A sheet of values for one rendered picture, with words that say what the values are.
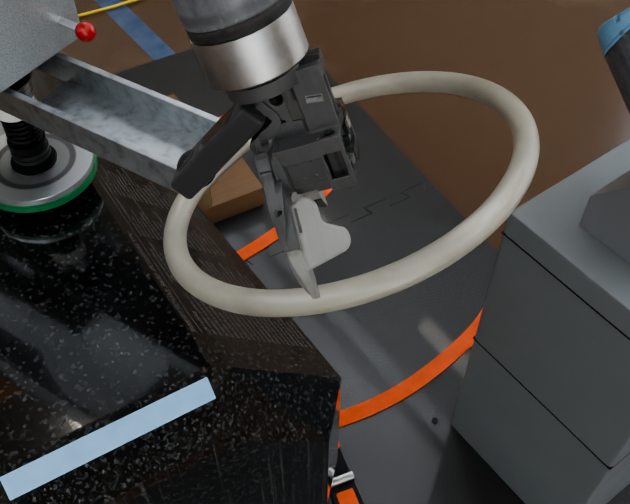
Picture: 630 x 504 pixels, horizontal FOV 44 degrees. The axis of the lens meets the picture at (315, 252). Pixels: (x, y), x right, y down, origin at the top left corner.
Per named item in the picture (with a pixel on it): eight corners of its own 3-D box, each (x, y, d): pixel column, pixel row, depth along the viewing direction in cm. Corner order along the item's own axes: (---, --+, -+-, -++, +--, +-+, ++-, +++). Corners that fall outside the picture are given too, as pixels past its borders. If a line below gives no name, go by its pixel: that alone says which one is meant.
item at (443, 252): (97, 283, 102) (86, 266, 100) (302, 85, 129) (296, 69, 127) (421, 366, 72) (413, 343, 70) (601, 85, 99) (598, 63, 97)
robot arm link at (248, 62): (180, 58, 61) (201, 11, 69) (205, 111, 64) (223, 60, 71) (287, 24, 59) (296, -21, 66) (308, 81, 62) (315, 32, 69)
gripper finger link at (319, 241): (360, 291, 68) (335, 187, 68) (296, 305, 69) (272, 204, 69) (366, 287, 71) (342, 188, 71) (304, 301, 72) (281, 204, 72)
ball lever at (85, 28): (52, 33, 124) (47, 15, 122) (67, 23, 126) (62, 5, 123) (88, 48, 121) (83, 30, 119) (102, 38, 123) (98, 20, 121)
